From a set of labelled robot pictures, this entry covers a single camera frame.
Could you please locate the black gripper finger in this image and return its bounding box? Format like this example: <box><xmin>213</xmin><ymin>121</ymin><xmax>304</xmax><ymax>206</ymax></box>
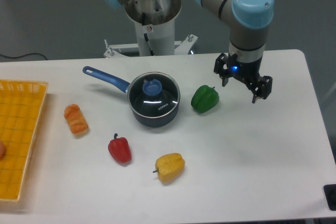
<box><xmin>214</xmin><ymin>53</ymin><xmax>232</xmax><ymax>87</ymax></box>
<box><xmin>245</xmin><ymin>76</ymin><xmax>272</xmax><ymax>104</ymax></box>

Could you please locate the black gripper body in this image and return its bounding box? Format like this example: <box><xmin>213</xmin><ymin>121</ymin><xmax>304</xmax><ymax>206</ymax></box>
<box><xmin>227</xmin><ymin>54</ymin><xmax>263</xmax><ymax>81</ymax></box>

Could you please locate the glass lid blue knob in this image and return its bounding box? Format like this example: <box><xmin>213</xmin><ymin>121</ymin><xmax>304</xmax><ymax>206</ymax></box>
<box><xmin>128</xmin><ymin>72</ymin><xmax>181</xmax><ymax>119</ymax></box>

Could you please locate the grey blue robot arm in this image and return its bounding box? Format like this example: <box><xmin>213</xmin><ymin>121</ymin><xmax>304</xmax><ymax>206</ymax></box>
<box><xmin>105</xmin><ymin>0</ymin><xmax>275</xmax><ymax>99</ymax></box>

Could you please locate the green bell pepper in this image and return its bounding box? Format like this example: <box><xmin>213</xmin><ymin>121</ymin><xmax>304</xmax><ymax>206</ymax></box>
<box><xmin>191</xmin><ymin>85</ymin><xmax>219</xmax><ymax>113</ymax></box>

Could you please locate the dark blue saucepan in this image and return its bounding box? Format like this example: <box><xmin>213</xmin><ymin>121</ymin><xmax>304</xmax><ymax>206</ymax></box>
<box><xmin>82</xmin><ymin>66</ymin><xmax>181</xmax><ymax>127</ymax></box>

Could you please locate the yellow bell pepper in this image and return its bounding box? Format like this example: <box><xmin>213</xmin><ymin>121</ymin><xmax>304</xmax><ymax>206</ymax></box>
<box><xmin>152</xmin><ymin>153</ymin><xmax>185</xmax><ymax>183</ymax></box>

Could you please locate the black device at edge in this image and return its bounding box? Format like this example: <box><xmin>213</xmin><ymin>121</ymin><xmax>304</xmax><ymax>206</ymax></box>
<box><xmin>323</xmin><ymin>184</ymin><xmax>336</xmax><ymax>211</ymax></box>

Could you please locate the red bell pepper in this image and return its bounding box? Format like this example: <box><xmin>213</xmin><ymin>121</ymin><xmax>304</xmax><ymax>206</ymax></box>
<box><xmin>108</xmin><ymin>133</ymin><xmax>132</xmax><ymax>164</ymax></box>

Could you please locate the orange bread loaf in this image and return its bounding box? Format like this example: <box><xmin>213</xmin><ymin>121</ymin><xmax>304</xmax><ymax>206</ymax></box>
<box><xmin>64</xmin><ymin>104</ymin><xmax>89</xmax><ymax>136</ymax></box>

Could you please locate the yellow woven basket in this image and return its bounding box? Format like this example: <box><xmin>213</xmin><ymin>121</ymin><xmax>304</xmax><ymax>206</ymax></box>
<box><xmin>1</xmin><ymin>79</ymin><xmax>48</xmax><ymax>202</ymax></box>

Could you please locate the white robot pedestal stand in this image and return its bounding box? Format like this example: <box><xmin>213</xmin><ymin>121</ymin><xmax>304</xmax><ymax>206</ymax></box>
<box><xmin>103</xmin><ymin>0</ymin><xmax>198</xmax><ymax>58</ymax></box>

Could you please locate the black floor cable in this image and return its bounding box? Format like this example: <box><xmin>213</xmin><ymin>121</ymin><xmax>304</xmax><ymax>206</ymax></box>
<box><xmin>0</xmin><ymin>52</ymin><xmax>48</xmax><ymax>61</ymax></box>

